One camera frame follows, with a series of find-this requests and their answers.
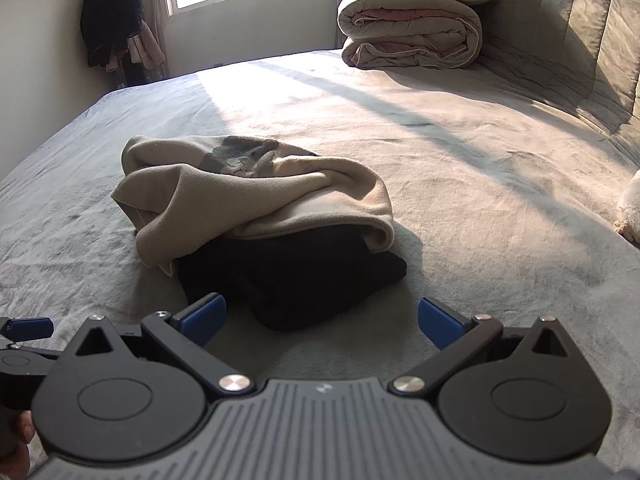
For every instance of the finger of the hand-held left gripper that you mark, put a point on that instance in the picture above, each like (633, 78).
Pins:
(30, 329)

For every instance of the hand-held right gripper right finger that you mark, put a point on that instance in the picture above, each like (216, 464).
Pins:
(440, 322)

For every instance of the beige sweatshirt with black sleeves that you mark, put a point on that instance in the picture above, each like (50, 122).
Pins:
(250, 195)

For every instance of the grey padded headboard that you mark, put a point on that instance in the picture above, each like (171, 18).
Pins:
(575, 35)

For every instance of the black hanging clothes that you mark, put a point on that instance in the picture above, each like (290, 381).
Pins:
(110, 10)

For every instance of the white furry animal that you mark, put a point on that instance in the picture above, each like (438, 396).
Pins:
(631, 210)

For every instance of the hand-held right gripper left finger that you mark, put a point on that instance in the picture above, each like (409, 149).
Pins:
(202, 317)

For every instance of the person's left hand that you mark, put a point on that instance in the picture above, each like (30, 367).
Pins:
(22, 427)

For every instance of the pink hanging clothes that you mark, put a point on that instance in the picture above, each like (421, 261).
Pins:
(150, 45)

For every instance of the bed with grey sheet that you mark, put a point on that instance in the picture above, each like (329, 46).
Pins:
(450, 160)

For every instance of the folded beige pink quilt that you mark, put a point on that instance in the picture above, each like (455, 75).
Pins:
(410, 25)

